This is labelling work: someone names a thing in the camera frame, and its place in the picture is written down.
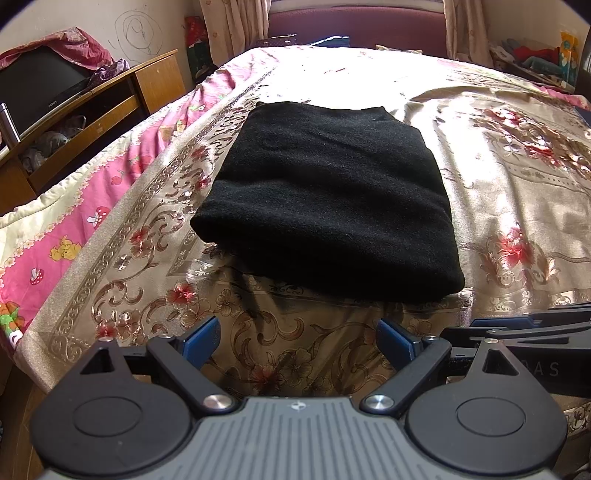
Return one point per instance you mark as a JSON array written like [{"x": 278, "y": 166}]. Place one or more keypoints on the steel thermos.
[{"x": 9, "y": 124}]

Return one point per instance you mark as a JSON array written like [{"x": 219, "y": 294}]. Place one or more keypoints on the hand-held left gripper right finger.
[{"x": 397, "y": 339}]

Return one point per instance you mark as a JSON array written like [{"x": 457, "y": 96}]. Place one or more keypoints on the black pants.
[{"x": 323, "y": 207}]

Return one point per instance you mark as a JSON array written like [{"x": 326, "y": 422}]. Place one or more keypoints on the beige floral curtain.
[
  {"x": 235, "y": 23},
  {"x": 466, "y": 27}
]

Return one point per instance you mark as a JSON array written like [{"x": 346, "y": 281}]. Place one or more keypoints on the floral satin bedspread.
[{"x": 508, "y": 184}]

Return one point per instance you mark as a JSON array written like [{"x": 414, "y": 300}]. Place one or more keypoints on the patterned cushion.
[{"x": 397, "y": 49}]

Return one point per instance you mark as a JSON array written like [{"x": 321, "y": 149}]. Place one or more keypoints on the dark patterned cloth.
[{"x": 277, "y": 39}]

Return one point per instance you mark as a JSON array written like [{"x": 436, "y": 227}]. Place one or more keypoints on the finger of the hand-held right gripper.
[
  {"x": 503, "y": 321},
  {"x": 531, "y": 336}
]

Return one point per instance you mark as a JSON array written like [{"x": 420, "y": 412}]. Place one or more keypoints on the cluttered nightstand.
[{"x": 508, "y": 69}]

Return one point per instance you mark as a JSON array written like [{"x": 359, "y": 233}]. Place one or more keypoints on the yellow packet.
[{"x": 567, "y": 55}]

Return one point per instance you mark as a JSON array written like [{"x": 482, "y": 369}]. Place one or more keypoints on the purple crumpled cloth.
[{"x": 108, "y": 71}]

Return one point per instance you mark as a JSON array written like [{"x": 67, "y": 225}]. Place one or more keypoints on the pink cartoon sheet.
[{"x": 92, "y": 184}]

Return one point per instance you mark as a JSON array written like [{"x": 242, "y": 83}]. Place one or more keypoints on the grey crumpled cloth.
[{"x": 51, "y": 141}]

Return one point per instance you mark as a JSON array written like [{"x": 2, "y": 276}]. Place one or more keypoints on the red garment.
[{"x": 531, "y": 51}]

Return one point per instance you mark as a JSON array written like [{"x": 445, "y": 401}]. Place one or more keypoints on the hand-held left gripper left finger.
[{"x": 201, "y": 339}]

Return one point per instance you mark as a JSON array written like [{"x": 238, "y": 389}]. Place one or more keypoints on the bright window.
[{"x": 355, "y": 3}]

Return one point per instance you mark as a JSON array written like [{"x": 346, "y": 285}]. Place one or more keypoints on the red bag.
[{"x": 196, "y": 32}]

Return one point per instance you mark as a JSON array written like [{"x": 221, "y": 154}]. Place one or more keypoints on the maroon headboard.
[{"x": 369, "y": 25}]

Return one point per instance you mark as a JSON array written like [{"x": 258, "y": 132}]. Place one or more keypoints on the pink floral cloth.
[{"x": 78, "y": 44}]

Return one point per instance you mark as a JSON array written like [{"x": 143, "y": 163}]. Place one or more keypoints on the blue cloth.
[{"x": 332, "y": 40}]

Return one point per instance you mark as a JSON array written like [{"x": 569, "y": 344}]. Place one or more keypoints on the black television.
[{"x": 37, "y": 87}]

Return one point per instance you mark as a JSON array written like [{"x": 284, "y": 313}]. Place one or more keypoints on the teal garment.
[{"x": 540, "y": 63}]

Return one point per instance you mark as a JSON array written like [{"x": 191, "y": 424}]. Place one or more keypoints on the wooden cabinet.
[{"x": 159, "y": 87}]

